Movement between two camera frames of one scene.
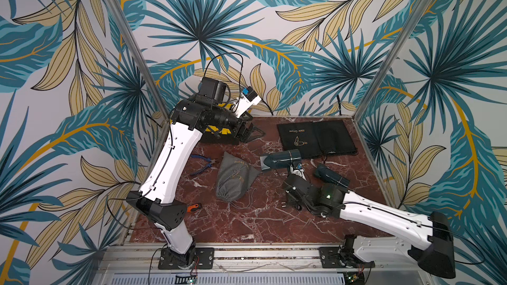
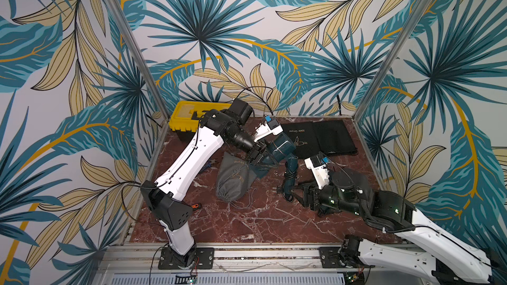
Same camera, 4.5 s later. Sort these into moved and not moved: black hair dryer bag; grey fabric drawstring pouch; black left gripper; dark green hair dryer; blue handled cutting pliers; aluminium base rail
Moved: dark green hair dryer; black left gripper
Not moved: blue handled cutting pliers; black hair dryer bag; aluminium base rail; grey fabric drawstring pouch
